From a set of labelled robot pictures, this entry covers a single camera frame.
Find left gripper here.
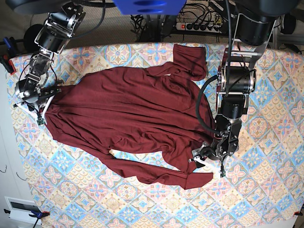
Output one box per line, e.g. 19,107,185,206
189,138,239,178

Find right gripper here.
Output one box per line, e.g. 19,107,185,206
13,79,63,125

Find dark red t-shirt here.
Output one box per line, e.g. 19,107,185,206
45,45,213,190

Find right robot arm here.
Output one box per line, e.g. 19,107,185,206
6,0,115,125

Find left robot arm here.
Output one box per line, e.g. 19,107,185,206
189,0,299,177

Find patterned tablecloth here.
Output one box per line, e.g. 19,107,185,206
10,49,304,228

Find orange clamp lower right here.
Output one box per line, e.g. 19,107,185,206
294,211,303,216

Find blue clamp lower left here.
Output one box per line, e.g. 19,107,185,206
4,209,50,228

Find white power strip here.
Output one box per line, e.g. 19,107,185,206
175,22,221,33

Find black round object right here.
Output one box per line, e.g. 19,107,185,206
281,13,296,35

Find white wall outlet box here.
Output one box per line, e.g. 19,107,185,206
4,196,39,225

